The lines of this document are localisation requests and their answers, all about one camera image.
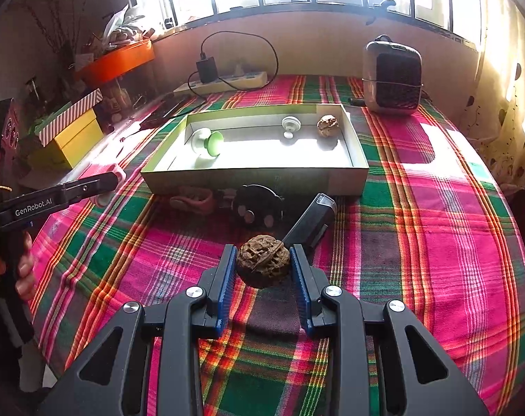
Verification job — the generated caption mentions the shallow grey cardboard box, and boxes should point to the shallow grey cardboard box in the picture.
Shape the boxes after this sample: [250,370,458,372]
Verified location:
[141,103,369,196]

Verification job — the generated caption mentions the person's left hand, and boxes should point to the person's left hand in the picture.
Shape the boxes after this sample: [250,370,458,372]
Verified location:
[0,232,37,302]

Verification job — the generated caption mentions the pink tape dispenser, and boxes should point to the pink tape dispenser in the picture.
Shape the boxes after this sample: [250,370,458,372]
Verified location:
[89,163,126,208]

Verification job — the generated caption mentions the black charger with cable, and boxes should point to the black charger with cable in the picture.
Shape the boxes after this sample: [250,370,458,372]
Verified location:
[186,29,280,102]

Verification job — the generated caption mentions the cream patterned curtain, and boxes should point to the cream patterned curtain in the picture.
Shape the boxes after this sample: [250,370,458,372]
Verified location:
[459,0,525,196]

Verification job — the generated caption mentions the striped gift box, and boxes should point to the striped gift box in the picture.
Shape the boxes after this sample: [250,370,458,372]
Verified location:
[34,88,103,147]

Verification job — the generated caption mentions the green white spool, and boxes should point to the green white spool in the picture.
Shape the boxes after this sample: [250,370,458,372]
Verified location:
[190,128,225,158]

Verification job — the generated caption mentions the small space heater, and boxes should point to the small space heater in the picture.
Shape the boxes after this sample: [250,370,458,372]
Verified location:
[362,35,423,115]

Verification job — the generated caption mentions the brown walnut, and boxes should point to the brown walnut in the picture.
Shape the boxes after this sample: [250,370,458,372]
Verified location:
[235,234,290,288]
[317,115,340,138]

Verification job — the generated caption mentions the black rectangular device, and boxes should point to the black rectangular device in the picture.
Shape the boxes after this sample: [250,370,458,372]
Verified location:
[282,192,338,252]

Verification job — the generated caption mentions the white power strip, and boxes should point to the white power strip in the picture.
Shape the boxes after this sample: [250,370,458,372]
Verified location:
[173,71,268,96]

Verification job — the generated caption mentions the white mushroom knob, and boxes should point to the white mushroom knob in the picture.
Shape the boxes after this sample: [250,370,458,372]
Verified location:
[281,115,302,140]

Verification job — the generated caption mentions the orange tray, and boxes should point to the orange tray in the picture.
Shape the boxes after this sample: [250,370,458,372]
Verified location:
[75,40,155,89]

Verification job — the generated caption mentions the black phone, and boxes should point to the black phone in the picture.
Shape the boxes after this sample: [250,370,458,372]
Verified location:
[139,95,190,131]

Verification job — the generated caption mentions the pink plush toy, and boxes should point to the pink plush toy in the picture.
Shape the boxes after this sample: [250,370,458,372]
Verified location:
[169,186,215,215]

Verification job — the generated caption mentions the yellow box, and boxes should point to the yellow box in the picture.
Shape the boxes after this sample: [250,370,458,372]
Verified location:
[27,109,104,171]

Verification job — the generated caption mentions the plaid bed cover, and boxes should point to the plaid bed cover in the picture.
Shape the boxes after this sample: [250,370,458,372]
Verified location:
[31,102,525,415]

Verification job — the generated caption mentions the black round disc device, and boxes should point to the black round disc device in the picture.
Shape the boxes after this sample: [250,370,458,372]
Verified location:
[232,184,284,229]

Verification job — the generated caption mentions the black window handle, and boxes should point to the black window handle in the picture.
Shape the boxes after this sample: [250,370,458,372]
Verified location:
[366,0,397,26]

